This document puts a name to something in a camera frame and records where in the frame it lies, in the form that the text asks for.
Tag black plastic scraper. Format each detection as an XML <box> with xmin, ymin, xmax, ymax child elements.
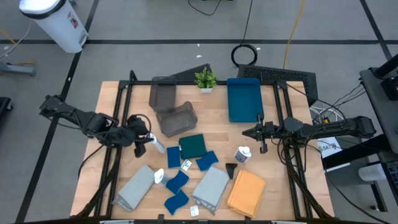
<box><xmin>224</xmin><ymin>162</ymin><xmax>239</xmax><ymax>180</ymax></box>

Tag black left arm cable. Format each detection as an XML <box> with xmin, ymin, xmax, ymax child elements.
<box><xmin>77</xmin><ymin>144</ymin><xmax>105</xmax><ymax>180</ymax></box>

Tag black floor cable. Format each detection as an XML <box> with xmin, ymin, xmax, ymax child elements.
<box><xmin>187</xmin><ymin>0</ymin><xmax>222</xmax><ymax>16</ymax></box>

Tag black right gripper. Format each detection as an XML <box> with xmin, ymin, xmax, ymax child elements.
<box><xmin>242</xmin><ymin>114</ymin><xmax>282</xmax><ymax>154</ymax></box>

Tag black pole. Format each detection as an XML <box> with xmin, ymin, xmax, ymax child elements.
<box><xmin>373</xmin><ymin>54</ymin><xmax>398</xmax><ymax>80</ymax></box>

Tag black beam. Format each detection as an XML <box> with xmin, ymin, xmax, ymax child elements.
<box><xmin>322</xmin><ymin>133</ymin><xmax>398</xmax><ymax>170</ymax></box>

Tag white printed paper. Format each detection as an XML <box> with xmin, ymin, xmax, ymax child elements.
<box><xmin>317</xmin><ymin>136</ymin><xmax>343</xmax><ymax>159</ymax></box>

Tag green plant in white pot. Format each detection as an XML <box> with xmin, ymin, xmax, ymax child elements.
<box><xmin>194</xmin><ymin>67</ymin><xmax>218</xmax><ymax>95</ymax></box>

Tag grey stand foot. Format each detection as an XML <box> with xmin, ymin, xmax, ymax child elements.
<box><xmin>0</xmin><ymin>61</ymin><xmax>37</xmax><ymax>77</ymax></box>

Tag rectangular blue sponge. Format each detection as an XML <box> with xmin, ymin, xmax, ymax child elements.
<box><xmin>166</xmin><ymin>146</ymin><xmax>182</xmax><ymax>169</ymax></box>

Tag black flat panel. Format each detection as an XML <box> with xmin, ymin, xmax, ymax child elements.
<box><xmin>169</xmin><ymin>63</ymin><xmax>214</xmax><ymax>82</ymax></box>

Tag white cylinder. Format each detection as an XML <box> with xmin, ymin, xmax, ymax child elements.
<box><xmin>358</xmin><ymin>163</ymin><xmax>388</xmax><ymax>182</ymax></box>

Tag dark green cloth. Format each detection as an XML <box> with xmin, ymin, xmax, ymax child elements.
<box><xmin>178</xmin><ymin>133</ymin><xmax>208</xmax><ymax>161</ymax></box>

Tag black perforated panel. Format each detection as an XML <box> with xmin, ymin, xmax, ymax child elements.
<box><xmin>236</xmin><ymin>64</ymin><xmax>319</xmax><ymax>106</ymax></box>

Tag white cable bundle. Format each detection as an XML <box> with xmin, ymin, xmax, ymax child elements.
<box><xmin>309</xmin><ymin>105</ymin><xmax>346</xmax><ymax>125</ymax></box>

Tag grey cart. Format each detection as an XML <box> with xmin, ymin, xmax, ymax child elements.
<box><xmin>359</xmin><ymin>67</ymin><xmax>398</xmax><ymax>156</ymax></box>

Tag blue plastic bin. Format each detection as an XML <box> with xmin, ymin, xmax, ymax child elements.
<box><xmin>226</xmin><ymin>77</ymin><xmax>265</xmax><ymax>124</ymax></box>

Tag black coiled cable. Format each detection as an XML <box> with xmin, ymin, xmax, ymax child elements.
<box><xmin>230</xmin><ymin>0</ymin><xmax>259</xmax><ymax>68</ymax></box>

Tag grey mesh storage bin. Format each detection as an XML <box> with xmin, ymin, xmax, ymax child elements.
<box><xmin>155</xmin><ymin>101</ymin><xmax>199</xmax><ymax>138</ymax></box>
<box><xmin>148</xmin><ymin>76</ymin><xmax>177</xmax><ymax>113</ymax></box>

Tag wavy blue sponge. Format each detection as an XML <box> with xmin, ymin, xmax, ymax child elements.
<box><xmin>195</xmin><ymin>151</ymin><xmax>220</xmax><ymax>172</ymax></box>
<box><xmin>164</xmin><ymin>189</ymin><xmax>190</xmax><ymax>216</ymax></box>
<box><xmin>165</xmin><ymin>169</ymin><xmax>190</xmax><ymax>195</ymax></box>

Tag white pedal trash bin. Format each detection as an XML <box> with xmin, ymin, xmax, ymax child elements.
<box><xmin>18</xmin><ymin>0</ymin><xmax>90</xmax><ymax>54</ymax></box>

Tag black box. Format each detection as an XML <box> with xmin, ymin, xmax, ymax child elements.
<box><xmin>381</xmin><ymin>76</ymin><xmax>398</xmax><ymax>101</ymax></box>

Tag yellow cable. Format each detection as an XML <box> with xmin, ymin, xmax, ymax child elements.
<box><xmin>282</xmin><ymin>0</ymin><xmax>307</xmax><ymax>70</ymax></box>

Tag white plastic cleaner bottle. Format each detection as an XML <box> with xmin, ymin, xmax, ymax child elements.
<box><xmin>233</xmin><ymin>145</ymin><xmax>252</xmax><ymax>165</ymax></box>
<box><xmin>146</xmin><ymin>132</ymin><xmax>165</xmax><ymax>154</ymax></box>
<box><xmin>154</xmin><ymin>168</ymin><xmax>172</xmax><ymax>187</ymax></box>

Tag orange microfibre cloth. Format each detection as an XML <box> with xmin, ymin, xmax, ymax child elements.
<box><xmin>226</xmin><ymin>169</ymin><xmax>267</xmax><ymax>218</ymax></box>

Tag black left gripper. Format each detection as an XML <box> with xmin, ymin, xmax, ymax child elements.
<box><xmin>127</xmin><ymin>114</ymin><xmax>154</xmax><ymax>158</ymax></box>

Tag grey waffle towel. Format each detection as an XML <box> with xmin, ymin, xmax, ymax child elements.
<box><xmin>111</xmin><ymin>164</ymin><xmax>156</xmax><ymax>212</ymax></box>
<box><xmin>192</xmin><ymin>166</ymin><xmax>231</xmax><ymax>215</ymax></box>

